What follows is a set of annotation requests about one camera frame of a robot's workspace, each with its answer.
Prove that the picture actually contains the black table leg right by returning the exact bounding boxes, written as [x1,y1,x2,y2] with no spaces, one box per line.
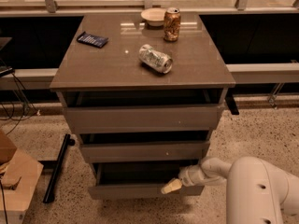
[225,89,239,115]

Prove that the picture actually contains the cardboard box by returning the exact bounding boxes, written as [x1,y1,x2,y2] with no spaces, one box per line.
[0,132,43,224]

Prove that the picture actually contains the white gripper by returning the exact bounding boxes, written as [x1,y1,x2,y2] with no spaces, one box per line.
[161,165,206,194]

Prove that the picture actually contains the grey drawer cabinet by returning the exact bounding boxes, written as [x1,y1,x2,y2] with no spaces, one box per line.
[50,12,236,201]

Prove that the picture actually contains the grey bottom drawer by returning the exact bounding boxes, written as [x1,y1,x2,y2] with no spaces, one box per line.
[89,160,204,200]

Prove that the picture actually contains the silver green lying can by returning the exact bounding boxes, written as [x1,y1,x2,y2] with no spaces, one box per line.
[138,44,173,74]

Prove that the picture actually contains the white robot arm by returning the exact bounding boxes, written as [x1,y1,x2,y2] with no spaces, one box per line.
[161,157,299,224]

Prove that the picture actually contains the dark blue snack packet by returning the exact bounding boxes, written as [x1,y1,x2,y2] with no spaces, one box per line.
[77,32,108,49]

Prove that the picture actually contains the black metal stand leg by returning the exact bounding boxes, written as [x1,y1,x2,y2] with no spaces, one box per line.
[42,133,75,203]

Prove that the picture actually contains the grey middle drawer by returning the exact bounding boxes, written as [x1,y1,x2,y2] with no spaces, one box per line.
[80,141,209,163]

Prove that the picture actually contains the white bowl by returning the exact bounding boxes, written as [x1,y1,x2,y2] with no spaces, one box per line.
[141,7,166,27]

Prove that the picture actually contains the orange upright soda can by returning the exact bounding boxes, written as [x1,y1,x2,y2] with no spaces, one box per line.
[164,7,181,42]

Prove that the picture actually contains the grey drawer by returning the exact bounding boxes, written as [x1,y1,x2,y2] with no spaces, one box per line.
[80,141,209,163]
[64,105,223,134]
[89,160,204,200]

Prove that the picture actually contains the grey top drawer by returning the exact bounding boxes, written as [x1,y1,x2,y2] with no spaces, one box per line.
[64,105,223,134]

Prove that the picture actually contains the black cables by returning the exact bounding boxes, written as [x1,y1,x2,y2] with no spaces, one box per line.
[0,58,41,135]

